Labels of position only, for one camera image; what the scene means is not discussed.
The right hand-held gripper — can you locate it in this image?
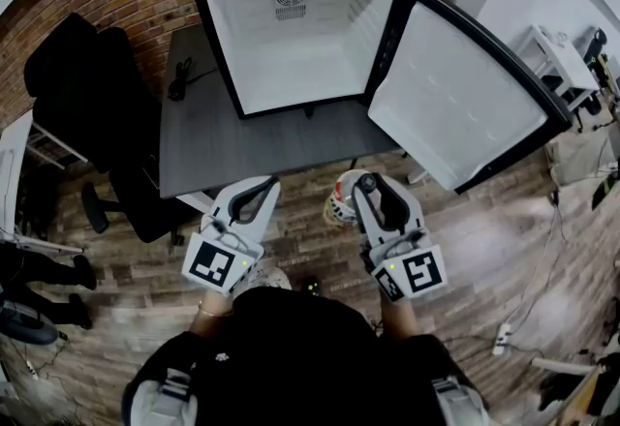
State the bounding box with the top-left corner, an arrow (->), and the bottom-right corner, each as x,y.
351,174 -> 448,303

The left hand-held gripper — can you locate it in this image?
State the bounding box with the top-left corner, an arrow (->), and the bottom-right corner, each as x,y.
181,175 -> 282,294

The clear plastic bottle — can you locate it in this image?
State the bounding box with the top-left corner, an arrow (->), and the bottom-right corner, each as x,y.
325,168 -> 384,228

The black mini fridge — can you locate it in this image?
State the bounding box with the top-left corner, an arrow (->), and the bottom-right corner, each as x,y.
192,0 -> 574,196

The person's left forearm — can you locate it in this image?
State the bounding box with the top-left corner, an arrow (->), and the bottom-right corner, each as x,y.
191,290 -> 234,336

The person's right forearm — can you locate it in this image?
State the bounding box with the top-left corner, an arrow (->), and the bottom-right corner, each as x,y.
380,297 -> 420,343

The dark grey table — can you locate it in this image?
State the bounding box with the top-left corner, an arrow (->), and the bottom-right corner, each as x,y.
158,24 -> 430,217

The black phone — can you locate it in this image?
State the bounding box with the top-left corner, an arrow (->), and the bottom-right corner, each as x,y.
142,155 -> 162,191

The person's right shoe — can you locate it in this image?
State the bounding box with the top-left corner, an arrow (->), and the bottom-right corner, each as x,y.
300,276 -> 325,298

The person's black clothed torso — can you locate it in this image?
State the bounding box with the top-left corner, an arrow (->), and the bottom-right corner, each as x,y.
120,288 -> 490,426

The white table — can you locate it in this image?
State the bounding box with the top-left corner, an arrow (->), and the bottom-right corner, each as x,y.
512,24 -> 602,113
0,113 -> 86,256

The grey round base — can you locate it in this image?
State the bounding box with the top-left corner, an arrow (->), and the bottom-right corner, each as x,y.
0,300 -> 59,347

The black mesh office chair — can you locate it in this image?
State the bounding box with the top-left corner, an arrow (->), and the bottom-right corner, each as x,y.
583,26 -> 609,65

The wooden table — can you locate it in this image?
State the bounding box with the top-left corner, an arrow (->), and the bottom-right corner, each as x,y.
530,355 -> 620,426

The black power cable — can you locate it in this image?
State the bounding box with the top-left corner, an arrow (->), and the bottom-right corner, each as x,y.
168,56 -> 219,102

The white padded shoulder strap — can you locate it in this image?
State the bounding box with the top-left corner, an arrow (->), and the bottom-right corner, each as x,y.
430,375 -> 490,426
130,368 -> 200,426

